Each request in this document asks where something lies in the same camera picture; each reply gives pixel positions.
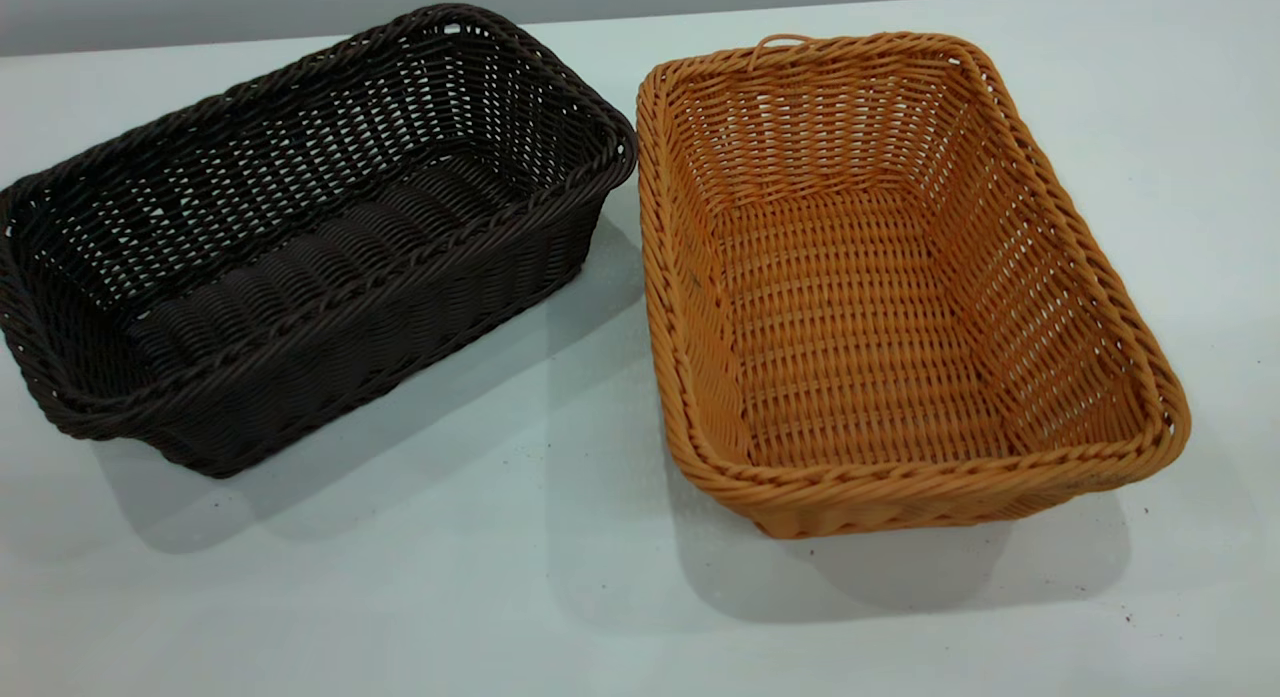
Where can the orange woven wicker basket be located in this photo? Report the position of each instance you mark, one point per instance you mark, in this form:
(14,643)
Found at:
(850,327)

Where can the black woven wicker basket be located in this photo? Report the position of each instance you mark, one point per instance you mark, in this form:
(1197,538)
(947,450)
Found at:
(300,307)

